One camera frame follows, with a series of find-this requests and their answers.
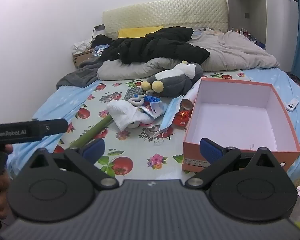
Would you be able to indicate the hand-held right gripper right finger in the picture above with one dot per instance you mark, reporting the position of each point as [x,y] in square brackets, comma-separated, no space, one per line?
[210,148]

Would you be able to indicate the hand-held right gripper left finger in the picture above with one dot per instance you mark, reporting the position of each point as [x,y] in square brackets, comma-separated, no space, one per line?
[93,150]

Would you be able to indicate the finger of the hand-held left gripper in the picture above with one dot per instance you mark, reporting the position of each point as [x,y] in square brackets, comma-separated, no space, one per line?
[53,127]

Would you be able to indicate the red foil packet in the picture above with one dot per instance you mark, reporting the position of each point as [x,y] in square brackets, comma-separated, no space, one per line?
[181,118]

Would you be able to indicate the orange cardboard box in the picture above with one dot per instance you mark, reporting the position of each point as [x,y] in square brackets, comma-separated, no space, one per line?
[240,120]

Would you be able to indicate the small black white toy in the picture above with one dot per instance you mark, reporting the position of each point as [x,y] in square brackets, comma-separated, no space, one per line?
[125,115]

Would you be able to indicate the blue face mask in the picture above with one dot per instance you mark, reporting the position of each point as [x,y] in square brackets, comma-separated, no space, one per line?
[168,117]

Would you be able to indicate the blue tissue packet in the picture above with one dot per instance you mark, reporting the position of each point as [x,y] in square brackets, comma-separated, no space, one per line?
[155,108]

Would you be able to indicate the person's left hand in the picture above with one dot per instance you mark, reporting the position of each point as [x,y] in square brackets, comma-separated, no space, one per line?
[0,205]

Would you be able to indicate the green massage hammer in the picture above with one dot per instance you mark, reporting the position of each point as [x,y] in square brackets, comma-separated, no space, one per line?
[95,131]

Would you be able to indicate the fruit print bed mat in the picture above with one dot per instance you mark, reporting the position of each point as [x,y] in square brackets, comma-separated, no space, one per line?
[130,155]

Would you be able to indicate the dark grey fleece blanket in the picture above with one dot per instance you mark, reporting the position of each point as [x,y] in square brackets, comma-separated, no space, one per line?
[77,76]

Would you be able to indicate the brown cardboard box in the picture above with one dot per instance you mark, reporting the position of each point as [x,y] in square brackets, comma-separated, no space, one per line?
[81,58]

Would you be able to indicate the grey penguin plush toy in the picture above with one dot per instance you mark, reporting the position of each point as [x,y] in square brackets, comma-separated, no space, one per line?
[175,82]

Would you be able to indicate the crumpled white cloth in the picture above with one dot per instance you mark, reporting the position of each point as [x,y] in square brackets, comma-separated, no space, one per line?
[81,46]

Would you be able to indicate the blue printed packet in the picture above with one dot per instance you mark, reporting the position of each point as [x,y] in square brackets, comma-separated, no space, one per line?
[100,50]

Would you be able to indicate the white remote control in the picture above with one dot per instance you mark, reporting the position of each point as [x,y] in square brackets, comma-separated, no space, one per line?
[292,105]

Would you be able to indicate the black cloth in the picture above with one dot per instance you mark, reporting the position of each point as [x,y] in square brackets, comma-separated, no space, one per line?
[101,40]

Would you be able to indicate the light grey duvet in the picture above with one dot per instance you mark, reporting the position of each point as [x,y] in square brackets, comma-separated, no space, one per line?
[227,50]

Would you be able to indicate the black puffer jacket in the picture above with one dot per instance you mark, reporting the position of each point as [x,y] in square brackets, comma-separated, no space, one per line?
[152,47]

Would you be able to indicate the row of small bottles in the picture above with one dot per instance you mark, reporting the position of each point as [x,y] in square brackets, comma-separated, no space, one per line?
[242,32]

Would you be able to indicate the yellow pillow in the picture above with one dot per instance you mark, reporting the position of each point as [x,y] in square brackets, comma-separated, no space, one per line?
[135,32]

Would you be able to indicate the cream quilted headboard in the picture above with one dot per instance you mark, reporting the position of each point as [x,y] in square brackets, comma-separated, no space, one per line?
[165,12]

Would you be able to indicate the dark wall switch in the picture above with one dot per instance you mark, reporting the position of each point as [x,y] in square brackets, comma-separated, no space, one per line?
[247,15]

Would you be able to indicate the white wall cabinet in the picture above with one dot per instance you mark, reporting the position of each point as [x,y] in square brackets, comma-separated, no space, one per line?
[247,2]

